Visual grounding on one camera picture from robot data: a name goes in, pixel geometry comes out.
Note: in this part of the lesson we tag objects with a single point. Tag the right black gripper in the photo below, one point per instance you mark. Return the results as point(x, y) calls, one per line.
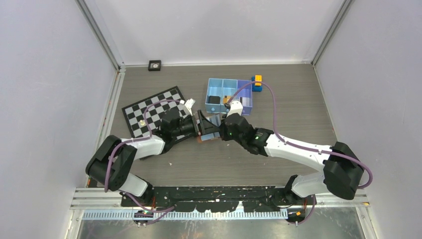
point(224, 136)

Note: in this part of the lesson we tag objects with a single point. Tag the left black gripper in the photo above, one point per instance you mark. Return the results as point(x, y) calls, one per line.
point(205, 126)

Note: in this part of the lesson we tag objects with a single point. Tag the brown leather card holder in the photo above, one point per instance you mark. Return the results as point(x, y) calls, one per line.
point(216, 120)

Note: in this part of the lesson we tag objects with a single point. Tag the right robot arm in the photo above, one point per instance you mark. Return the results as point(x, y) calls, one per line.
point(338, 171)

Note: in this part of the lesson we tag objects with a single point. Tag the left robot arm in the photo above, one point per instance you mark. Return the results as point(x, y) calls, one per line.
point(111, 163)

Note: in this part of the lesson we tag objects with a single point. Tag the silver black card in bin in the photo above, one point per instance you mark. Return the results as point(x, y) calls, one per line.
point(246, 101)

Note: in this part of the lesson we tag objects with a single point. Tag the orange card in bin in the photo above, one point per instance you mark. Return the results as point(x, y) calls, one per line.
point(226, 99)

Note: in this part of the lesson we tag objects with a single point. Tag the purple right bin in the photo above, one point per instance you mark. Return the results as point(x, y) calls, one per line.
point(246, 92)

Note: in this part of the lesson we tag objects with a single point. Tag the light blue left bin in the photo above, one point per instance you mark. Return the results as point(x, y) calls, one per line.
point(214, 88)

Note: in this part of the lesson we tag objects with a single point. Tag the light blue bin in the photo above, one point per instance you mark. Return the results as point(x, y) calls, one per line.
point(229, 87)
point(214, 88)

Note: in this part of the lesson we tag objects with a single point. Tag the light blue middle bin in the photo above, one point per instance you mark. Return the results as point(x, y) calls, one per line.
point(229, 87)

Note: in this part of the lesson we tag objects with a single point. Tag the blue yellow toy block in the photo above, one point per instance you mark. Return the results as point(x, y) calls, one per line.
point(257, 85)

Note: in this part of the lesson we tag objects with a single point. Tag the black white chessboard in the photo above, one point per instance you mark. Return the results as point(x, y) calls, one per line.
point(151, 109)

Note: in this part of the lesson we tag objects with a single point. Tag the small black square box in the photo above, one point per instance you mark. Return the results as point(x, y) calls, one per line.
point(154, 65)

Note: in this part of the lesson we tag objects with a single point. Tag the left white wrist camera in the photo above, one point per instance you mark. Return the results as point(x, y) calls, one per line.
point(187, 106)

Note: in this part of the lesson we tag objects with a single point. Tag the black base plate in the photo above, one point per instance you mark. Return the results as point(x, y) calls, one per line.
point(216, 199)

